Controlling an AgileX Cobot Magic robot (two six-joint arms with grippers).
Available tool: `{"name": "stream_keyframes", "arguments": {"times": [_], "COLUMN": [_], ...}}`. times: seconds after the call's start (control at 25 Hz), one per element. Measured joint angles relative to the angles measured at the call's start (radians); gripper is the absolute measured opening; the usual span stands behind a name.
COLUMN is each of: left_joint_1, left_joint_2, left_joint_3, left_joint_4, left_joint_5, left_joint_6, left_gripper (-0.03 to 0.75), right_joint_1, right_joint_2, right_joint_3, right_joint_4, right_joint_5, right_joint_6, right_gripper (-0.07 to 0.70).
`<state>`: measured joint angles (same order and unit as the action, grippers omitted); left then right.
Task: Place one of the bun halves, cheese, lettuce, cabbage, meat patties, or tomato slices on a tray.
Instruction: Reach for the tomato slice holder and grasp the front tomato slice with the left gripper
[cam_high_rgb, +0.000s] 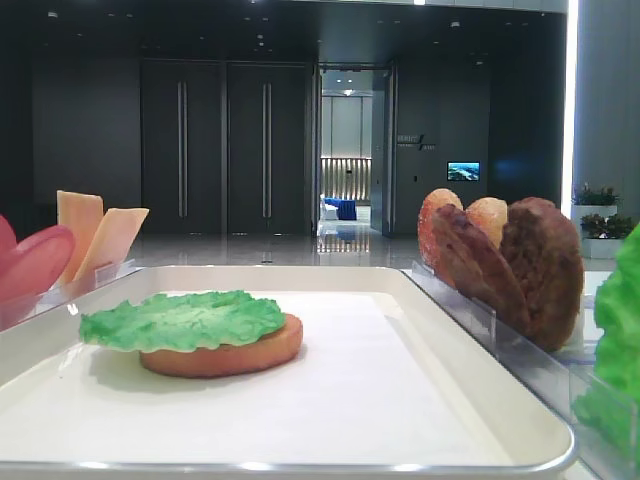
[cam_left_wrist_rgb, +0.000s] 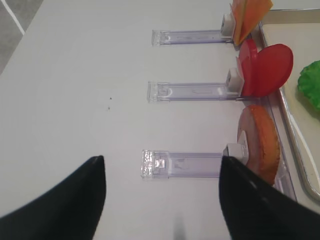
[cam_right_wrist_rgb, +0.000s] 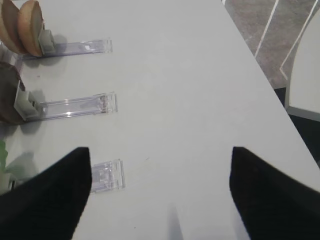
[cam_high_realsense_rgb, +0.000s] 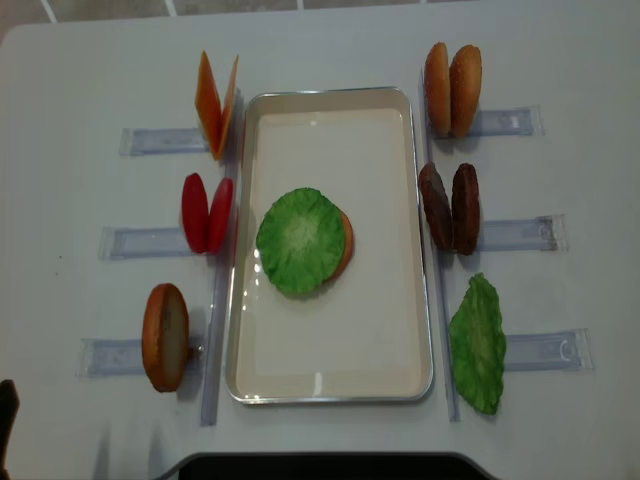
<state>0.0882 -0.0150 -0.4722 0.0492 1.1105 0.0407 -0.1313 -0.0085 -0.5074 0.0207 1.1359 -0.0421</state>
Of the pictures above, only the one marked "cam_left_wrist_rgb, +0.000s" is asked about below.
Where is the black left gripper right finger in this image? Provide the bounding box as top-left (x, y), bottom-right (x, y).
top-left (218, 156), bottom-right (320, 240)

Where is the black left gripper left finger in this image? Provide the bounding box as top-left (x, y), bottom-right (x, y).
top-left (0, 155), bottom-right (106, 240)

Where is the red tomato slice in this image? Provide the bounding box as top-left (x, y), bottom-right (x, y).
top-left (238, 38), bottom-right (258, 97)
top-left (252, 43), bottom-right (294, 98)

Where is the white pusher block tomato holder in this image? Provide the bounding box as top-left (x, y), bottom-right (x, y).
top-left (225, 67), bottom-right (245, 96)

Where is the green lettuce on tray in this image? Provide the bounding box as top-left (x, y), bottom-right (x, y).
top-left (297, 60), bottom-right (320, 111)

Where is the red tomato slice on holder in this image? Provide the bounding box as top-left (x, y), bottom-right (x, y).
top-left (238, 38), bottom-right (258, 97)

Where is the white pusher block cheese holder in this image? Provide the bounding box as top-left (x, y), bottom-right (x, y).
top-left (220, 12), bottom-right (236, 38)

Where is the orange cheese slice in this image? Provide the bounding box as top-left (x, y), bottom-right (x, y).
top-left (231, 0), bottom-right (273, 46)

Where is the white pusher block bun holder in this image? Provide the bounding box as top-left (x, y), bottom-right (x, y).
top-left (222, 143), bottom-right (249, 165)

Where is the bun half on left holder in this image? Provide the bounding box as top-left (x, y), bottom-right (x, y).
top-left (237, 104), bottom-right (281, 186)

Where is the white metal tray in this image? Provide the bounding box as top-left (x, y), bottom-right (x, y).
top-left (259, 8), bottom-right (320, 202)

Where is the left long clear rail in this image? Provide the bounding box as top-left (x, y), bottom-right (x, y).
top-left (252, 31), bottom-right (297, 201)

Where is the clear holder rail near bun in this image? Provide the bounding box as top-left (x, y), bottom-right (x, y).
top-left (140, 150), bottom-right (223, 179)

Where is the clear holder rail near tomato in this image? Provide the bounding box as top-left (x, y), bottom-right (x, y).
top-left (147, 82), bottom-right (244, 103)

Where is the clear holder rail near cheese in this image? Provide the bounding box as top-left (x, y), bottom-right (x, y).
top-left (151, 30), bottom-right (233, 46)

